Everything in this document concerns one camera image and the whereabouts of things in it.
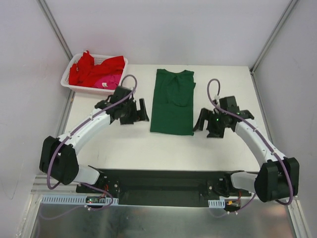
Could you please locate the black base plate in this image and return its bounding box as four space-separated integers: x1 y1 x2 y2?
75 168 252 206

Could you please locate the left aluminium rail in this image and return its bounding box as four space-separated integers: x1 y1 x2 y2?
31 175 77 194

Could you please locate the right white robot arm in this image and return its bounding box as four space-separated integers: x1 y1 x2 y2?
193 96 300 205

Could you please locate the left white cable duct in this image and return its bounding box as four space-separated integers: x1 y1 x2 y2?
42 195 119 206

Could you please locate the red t shirt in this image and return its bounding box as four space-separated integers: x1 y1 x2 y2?
68 51 125 88

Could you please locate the right aluminium frame post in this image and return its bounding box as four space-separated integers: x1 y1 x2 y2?
250 0 300 75

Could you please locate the pink t shirt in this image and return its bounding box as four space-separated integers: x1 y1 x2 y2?
94 74 121 90

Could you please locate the aluminium frame post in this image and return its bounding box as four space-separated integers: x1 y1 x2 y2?
250 0 300 75
37 0 73 60

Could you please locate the green t shirt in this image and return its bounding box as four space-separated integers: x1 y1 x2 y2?
150 69 196 136

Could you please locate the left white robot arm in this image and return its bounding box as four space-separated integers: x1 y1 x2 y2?
39 86 149 193

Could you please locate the white cable duct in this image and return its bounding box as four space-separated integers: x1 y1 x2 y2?
208 199 225 209
42 195 119 206

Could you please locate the right white cable duct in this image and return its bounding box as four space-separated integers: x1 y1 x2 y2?
208 199 225 209

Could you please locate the left aluminium frame post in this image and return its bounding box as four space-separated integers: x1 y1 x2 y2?
37 0 73 60

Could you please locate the white plastic basket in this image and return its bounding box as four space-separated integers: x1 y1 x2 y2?
60 51 128 95

